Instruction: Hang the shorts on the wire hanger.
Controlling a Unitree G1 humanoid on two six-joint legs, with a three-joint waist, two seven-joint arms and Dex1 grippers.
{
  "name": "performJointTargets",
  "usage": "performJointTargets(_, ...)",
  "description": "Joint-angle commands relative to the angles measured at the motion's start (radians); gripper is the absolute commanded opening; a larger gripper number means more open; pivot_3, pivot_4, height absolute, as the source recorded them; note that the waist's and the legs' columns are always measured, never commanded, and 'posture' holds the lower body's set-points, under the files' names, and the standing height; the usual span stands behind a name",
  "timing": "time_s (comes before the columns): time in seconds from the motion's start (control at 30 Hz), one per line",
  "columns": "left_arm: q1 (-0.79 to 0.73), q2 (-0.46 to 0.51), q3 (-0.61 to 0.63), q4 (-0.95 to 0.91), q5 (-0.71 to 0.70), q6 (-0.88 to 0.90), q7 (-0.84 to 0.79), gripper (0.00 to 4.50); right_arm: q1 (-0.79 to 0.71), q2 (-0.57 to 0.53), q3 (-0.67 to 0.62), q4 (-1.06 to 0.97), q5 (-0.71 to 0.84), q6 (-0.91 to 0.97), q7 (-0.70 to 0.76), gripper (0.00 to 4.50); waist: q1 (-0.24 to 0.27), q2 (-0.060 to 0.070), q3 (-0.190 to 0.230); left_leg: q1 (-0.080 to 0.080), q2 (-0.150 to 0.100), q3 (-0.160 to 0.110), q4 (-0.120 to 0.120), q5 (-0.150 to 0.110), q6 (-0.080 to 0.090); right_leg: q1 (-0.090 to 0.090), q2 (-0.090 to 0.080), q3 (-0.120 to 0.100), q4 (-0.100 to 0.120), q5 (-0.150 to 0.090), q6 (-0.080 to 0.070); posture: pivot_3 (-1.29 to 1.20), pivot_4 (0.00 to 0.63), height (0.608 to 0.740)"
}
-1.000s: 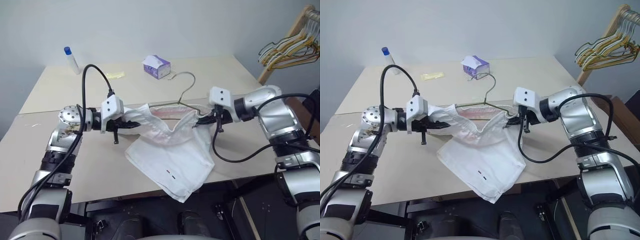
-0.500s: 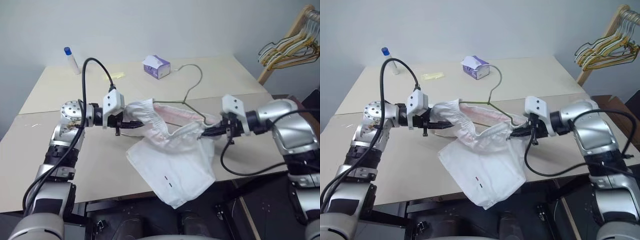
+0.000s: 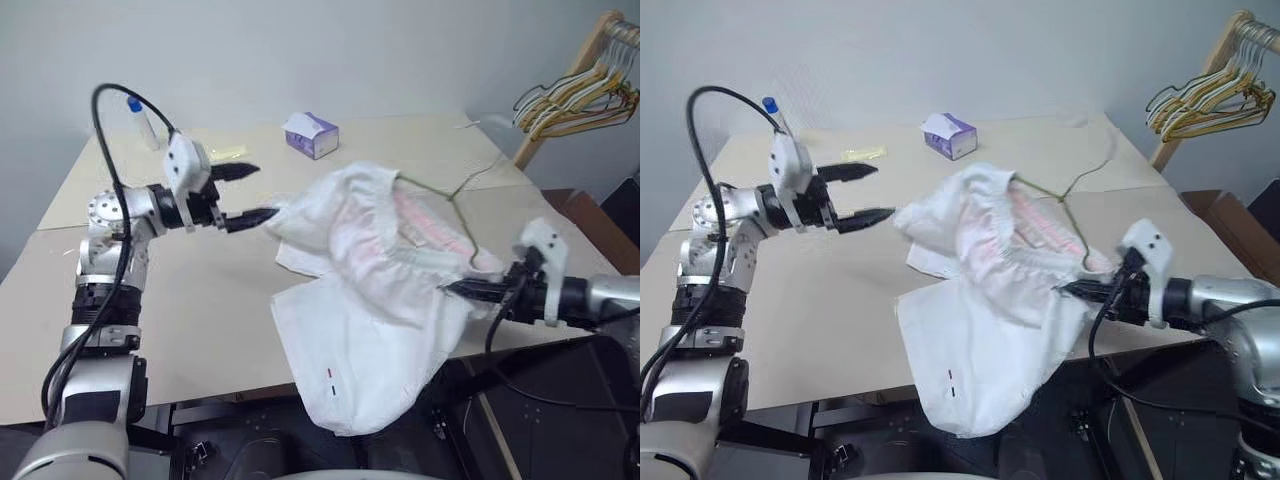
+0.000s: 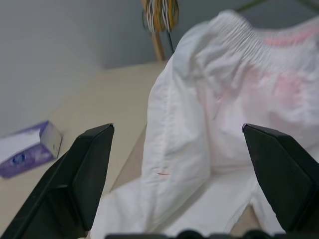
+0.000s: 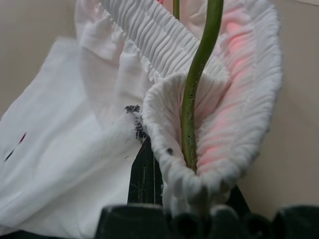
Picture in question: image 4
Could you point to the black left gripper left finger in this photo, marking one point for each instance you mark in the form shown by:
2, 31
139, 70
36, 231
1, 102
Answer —
67, 181

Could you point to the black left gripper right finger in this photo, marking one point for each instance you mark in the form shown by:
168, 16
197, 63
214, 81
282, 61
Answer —
286, 179

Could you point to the white garment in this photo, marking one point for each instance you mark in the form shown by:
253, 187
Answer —
199, 112

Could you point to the wooden hanger rack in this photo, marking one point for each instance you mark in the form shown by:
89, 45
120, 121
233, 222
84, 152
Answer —
159, 47

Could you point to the purple tissue box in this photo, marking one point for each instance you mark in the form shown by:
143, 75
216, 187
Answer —
30, 154

